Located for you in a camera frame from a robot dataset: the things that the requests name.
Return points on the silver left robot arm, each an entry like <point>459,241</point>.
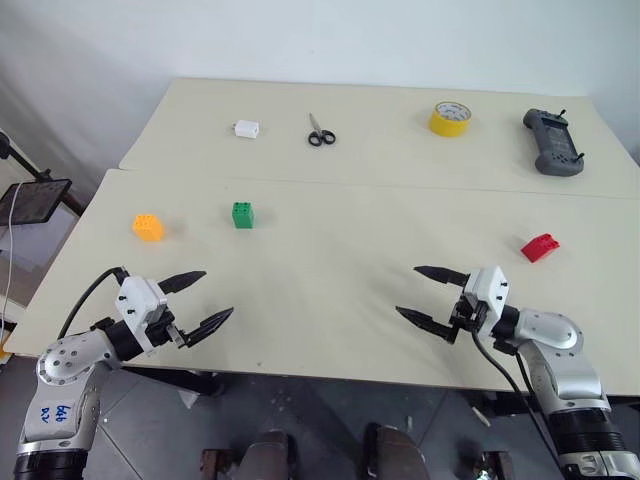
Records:
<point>65,357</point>

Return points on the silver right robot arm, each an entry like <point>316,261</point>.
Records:
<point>560,345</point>

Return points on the yellow tape roll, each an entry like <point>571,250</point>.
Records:
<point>449,124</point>

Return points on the red toy brick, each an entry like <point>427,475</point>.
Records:
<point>539,248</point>

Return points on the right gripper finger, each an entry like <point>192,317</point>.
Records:
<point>425,321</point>
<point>442,275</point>

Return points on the black tablet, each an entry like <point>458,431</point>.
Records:
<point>35,202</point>

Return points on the black table frame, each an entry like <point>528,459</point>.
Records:
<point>185,382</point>

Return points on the gray handheld remote controller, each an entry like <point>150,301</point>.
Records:
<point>554,142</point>

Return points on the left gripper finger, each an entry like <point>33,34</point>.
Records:
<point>182,281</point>
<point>210,324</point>

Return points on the green toy brick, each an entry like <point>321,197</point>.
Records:
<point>243,216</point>

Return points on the orange toy brick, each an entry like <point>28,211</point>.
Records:
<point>147,229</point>

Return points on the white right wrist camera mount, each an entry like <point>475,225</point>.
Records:
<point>490,290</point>

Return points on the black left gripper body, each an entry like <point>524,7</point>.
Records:
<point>161,332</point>

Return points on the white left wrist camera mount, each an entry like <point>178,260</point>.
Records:
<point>137,305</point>

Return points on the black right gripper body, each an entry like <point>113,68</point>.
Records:
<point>469,317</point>

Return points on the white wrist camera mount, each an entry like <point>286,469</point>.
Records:
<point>137,305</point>
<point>490,290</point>

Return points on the white power adapter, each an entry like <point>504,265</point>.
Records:
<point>247,129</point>

